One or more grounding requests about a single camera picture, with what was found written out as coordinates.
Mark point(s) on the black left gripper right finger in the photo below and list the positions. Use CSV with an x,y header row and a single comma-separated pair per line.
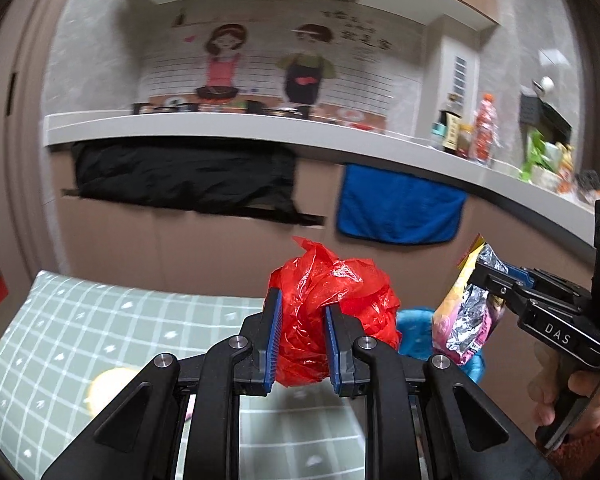
x,y
358,364

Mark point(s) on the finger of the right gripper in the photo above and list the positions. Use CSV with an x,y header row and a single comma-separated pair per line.
x,y
542,280
502,290

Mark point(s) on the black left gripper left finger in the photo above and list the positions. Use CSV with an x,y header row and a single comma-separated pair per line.
x,y
245,362

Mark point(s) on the foil pink snack bag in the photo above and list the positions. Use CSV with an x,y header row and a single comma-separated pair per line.
x,y
462,323

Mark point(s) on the red fuzzy sleeve forearm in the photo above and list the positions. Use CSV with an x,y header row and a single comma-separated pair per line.
x,y
578,458

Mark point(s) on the blue trash bag bin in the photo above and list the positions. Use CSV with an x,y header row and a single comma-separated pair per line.
x,y
414,325

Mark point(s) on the green item on counter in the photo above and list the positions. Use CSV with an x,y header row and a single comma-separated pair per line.
x,y
535,155

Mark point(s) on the blue towel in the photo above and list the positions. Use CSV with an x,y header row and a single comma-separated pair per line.
x,y
397,209

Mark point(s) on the white countertop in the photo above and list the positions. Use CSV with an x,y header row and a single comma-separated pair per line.
x,y
569,222

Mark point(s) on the red bottle on counter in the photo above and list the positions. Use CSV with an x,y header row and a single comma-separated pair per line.
x,y
485,136

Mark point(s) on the dark sauce bottle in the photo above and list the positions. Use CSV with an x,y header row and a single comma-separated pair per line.
x,y
451,114

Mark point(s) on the black cloth on cabinet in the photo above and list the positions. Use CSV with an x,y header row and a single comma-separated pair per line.
x,y
227,177

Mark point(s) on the green checked tablecloth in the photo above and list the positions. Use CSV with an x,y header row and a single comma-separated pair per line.
x,y
68,331

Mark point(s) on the black wall rack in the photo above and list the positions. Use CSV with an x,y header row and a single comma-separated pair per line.
x,y
536,112

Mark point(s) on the cartoon couple wall poster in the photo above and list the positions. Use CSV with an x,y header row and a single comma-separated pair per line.
x,y
335,63

